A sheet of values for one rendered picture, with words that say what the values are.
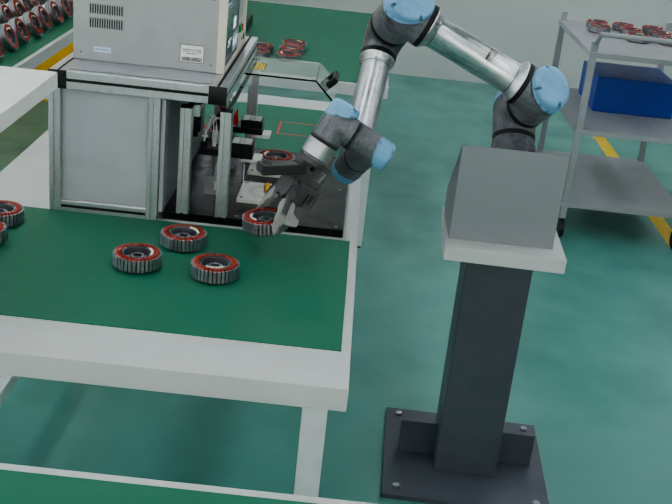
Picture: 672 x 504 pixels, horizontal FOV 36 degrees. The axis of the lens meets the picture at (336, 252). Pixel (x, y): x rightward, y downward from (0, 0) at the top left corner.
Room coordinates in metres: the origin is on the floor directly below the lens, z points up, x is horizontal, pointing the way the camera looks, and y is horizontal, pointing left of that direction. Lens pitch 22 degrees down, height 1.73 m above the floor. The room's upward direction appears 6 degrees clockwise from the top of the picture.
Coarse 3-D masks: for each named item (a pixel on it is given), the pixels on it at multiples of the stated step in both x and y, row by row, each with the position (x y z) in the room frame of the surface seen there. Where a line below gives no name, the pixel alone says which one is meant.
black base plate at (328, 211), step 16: (192, 160) 2.95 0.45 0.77; (208, 160) 2.97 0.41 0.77; (240, 160) 3.00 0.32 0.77; (192, 176) 2.81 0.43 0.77; (240, 176) 2.85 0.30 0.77; (256, 176) 2.87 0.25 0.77; (176, 192) 2.66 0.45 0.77; (192, 192) 2.67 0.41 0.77; (320, 192) 2.79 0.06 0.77; (336, 192) 2.80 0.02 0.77; (192, 208) 2.55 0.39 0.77; (208, 208) 2.56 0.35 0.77; (240, 208) 2.59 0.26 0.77; (320, 208) 2.65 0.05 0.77; (336, 208) 2.67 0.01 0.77; (224, 224) 2.51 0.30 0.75; (240, 224) 2.51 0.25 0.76; (304, 224) 2.52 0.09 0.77; (320, 224) 2.53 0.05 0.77; (336, 224) 2.55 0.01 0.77
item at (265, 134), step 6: (246, 120) 2.92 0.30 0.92; (252, 120) 2.92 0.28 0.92; (258, 120) 2.93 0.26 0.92; (264, 120) 2.98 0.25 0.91; (240, 126) 2.93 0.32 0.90; (246, 126) 2.92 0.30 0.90; (252, 126) 2.92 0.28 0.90; (258, 126) 2.92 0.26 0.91; (264, 126) 2.98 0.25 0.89; (234, 132) 2.91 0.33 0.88; (240, 132) 2.91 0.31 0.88; (246, 132) 2.91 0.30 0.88; (252, 132) 2.91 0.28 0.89; (258, 132) 2.91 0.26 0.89; (264, 132) 2.95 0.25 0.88; (270, 132) 2.96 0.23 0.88; (264, 138) 2.92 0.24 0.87
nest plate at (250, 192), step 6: (246, 186) 2.74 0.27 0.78; (252, 186) 2.74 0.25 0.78; (258, 186) 2.75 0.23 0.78; (240, 192) 2.68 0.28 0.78; (246, 192) 2.69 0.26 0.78; (252, 192) 2.69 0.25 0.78; (258, 192) 2.70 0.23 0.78; (240, 198) 2.63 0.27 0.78; (246, 198) 2.64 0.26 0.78; (252, 198) 2.64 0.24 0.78; (258, 198) 2.65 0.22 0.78; (258, 204) 2.63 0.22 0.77
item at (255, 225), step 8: (256, 208) 2.39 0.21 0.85; (264, 208) 2.40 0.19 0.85; (272, 208) 2.40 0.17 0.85; (248, 216) 2.34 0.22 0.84; (256, 216) 2.38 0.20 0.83; (264, 216) 2.37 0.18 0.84; (272, 216) 2.38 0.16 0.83; (248, 224) 2.31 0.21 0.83; (256, 224) 2.30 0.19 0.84; (264, 224) 2.30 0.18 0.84; (248, 232) 2.32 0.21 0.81; (256, 232) 2.30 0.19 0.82; (264, 232) 2.30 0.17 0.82; (280, 232) 2.32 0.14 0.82
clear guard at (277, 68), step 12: (252, 60) 3.06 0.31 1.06; (264, 60) 3.08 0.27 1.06; (276, 60) 3.10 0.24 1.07; (288, 60) 3.11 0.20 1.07; (252, 72) 2.90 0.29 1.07; (264, 72) 2.92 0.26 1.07; (276, 72) 2.94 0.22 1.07; (288, 72) 2.95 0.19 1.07; (300, 72) 2.97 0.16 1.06; (312, 72) 2.99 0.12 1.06; (324, 72) 3.07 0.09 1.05; (324, 84) 2.95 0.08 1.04; (336, 84) 3.10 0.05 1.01
